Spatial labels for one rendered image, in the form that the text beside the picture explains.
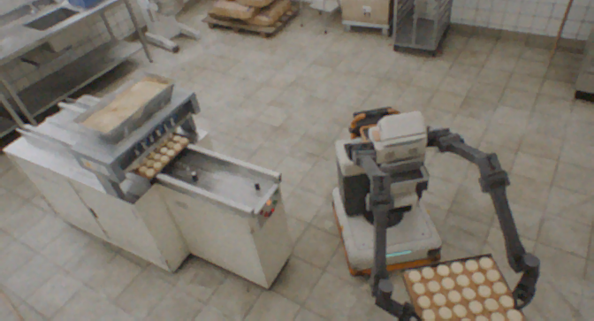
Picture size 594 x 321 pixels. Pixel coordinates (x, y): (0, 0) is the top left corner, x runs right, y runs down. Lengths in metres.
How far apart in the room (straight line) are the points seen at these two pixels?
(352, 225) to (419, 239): 0.45
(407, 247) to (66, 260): 2.58
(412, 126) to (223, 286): 1.78
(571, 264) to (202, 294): 2.49
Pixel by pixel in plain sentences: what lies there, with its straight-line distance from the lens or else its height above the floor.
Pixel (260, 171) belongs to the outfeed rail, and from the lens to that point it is 2.53.
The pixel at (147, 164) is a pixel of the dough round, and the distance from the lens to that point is 2.81.
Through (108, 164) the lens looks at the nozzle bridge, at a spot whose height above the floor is 1.18.
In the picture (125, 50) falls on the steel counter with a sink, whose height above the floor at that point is 0.23.
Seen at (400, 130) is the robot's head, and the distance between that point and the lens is 2.14.
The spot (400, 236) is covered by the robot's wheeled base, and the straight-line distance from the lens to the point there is 2.93.
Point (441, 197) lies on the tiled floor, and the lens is 3.56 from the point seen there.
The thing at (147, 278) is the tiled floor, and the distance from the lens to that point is 3.43.
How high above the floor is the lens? 2.64
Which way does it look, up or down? 43 degrees down
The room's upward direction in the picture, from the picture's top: 8 degrees counter-clockwise
